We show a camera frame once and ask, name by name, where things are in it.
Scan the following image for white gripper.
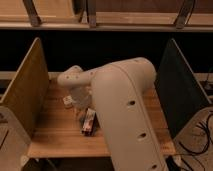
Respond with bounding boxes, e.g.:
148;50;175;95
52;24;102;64
70;86;91;109

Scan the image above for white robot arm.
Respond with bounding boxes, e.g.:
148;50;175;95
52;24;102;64
57;57;168;171

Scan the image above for left wooden divider panel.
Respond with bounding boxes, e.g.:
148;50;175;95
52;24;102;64
0;38;49;142

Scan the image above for right dark divider panel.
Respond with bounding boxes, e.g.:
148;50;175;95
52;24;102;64
155;39;212;138

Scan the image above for wooden shelf rail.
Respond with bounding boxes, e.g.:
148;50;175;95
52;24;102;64
0;0;213;32

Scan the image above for black cables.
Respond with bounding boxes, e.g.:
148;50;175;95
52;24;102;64
178;111;213;158

